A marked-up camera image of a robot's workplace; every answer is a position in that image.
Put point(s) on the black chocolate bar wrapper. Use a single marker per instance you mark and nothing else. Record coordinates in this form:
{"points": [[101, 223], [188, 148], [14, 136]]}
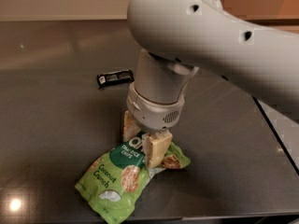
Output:
{"points": [[115, 78]]}

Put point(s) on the grey side table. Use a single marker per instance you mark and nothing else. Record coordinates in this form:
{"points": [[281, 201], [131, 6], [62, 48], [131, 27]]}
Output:
{"points": [[285, 130]]}

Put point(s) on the green rice chip bag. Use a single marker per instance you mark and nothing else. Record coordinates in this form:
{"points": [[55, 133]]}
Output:
{"points": [[114, 182]]}

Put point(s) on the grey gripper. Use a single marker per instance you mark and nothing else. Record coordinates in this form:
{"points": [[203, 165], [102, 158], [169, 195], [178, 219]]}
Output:
{"points": [[153, 115]]}

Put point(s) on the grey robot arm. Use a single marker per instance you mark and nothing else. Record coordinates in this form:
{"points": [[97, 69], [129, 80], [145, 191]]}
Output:
{"points": [[179, 37]]}

